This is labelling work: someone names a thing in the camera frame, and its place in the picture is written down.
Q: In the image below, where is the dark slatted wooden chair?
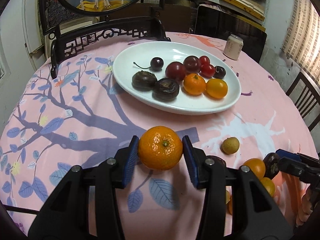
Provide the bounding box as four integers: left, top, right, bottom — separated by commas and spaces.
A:
286, 71, 320, 132

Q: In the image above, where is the longan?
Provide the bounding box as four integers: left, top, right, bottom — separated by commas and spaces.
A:
222, 137, 240, 155

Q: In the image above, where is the white board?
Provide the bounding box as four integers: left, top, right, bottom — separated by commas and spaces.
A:
24, 0, 46, 55

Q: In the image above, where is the light wooden picture frame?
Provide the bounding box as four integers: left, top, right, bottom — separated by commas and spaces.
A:
45, 17, 100, 60

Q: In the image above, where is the small mandarin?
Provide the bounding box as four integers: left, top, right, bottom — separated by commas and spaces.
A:
183, 73, 207, 96

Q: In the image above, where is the yellow tomato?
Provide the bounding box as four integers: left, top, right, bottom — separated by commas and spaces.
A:
260, 177, 276, 197
206, 78, 228, 99

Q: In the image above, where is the black flat panel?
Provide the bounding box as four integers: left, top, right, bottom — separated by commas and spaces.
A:
194, 4, 267, 63

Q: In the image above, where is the white oval plate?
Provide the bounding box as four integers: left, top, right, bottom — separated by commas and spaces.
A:
113, 41, 242, 115

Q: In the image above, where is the orange tomato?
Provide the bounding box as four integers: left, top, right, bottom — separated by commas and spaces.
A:
243, 158, 266, 179

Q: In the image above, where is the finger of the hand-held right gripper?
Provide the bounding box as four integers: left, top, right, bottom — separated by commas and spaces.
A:
278, 157, 320, 188
276, 149, 320, 161

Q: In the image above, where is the brown cardboard panel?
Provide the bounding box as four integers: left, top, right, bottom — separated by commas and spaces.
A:
162, 4, 198, 34

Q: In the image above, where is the dark cherry with stem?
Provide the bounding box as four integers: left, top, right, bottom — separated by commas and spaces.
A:
133, 57, 165, 71

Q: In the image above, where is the small dark red plum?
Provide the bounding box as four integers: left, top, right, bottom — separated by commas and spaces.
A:
183, 55, 202, 73

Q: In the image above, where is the small dark cherry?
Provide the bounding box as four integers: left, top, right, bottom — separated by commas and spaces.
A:
213, 66, 226, 79

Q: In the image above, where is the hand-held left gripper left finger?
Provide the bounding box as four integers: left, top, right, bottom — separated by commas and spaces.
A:
28, 135, 140, 240

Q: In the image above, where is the dark wrinkled passion fruit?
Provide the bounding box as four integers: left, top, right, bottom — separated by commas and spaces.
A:
263, 152, 281, 180

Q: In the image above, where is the pale drink can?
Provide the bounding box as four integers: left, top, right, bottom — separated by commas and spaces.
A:
223, 34, 244, 61

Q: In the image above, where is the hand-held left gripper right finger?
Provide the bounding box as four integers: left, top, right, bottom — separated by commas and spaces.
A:
182, 135, 294, 240

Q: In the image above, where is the large dark red plum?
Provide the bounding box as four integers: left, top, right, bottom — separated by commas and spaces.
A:
165, 61, 187, 81

